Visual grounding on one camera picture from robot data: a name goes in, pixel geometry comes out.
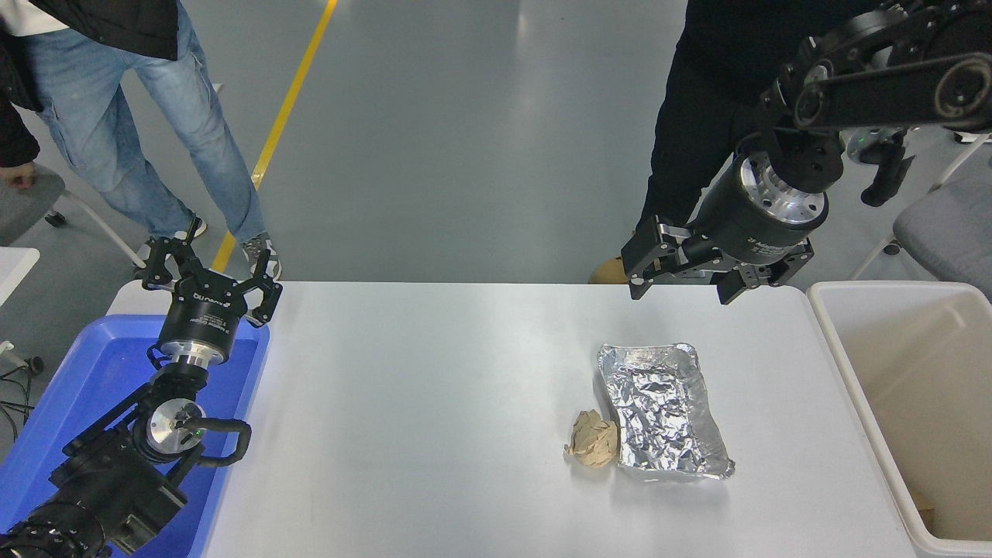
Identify large pale bin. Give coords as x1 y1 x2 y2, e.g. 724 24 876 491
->
806 280 992 558

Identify blue plastic tray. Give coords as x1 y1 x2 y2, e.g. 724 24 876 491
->
0 314 270 558

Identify crumpled tan paper ball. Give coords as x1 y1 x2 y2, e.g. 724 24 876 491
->
563 408 620 470

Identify black floor cables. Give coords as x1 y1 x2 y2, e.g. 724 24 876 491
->
0 363 36 444

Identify person's hand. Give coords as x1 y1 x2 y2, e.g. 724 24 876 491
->
0 162 38 192

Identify grey chair with white frame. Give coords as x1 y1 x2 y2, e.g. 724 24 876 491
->
850 136 992 303
0 167 148 268

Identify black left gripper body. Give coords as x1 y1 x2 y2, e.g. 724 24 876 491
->
158 270 250 359

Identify person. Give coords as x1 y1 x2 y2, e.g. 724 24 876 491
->
589 0 880 285
0 0 281 281

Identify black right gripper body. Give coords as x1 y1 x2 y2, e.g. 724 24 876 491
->
685 158 827 270

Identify crumpled foil tray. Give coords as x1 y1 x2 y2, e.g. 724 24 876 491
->
596 343 735 481

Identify small white side table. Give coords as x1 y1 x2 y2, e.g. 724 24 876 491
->
0 246 41 308

